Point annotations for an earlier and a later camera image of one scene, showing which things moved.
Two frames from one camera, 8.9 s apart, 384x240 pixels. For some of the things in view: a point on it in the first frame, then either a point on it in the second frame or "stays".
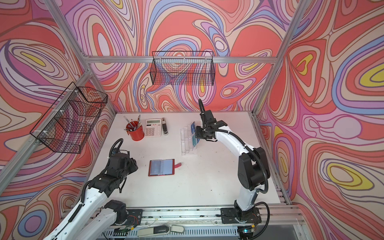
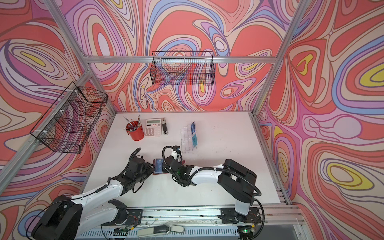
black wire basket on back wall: [182, 68] stays
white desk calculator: [153, 127] stays
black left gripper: [132, 163] -> [149, 167]
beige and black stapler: [164, 126] stays
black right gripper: [199, 135] -> [165, 170]
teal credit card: [194, 140] stays
